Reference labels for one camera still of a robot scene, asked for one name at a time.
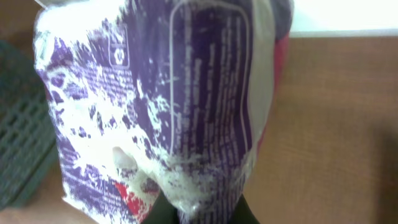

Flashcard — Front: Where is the dark plastic mesh basket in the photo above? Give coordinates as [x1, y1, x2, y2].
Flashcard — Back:
[1, 40, 58, 209]

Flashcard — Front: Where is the red purple tissue pack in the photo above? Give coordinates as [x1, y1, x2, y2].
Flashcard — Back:
[33, 0, 293, 223]

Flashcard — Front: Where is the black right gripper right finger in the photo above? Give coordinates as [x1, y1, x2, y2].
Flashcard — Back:
[228, 195, 260, 224]

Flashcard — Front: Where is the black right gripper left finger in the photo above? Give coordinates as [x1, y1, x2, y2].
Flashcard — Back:
[142, 191, 179, 224]

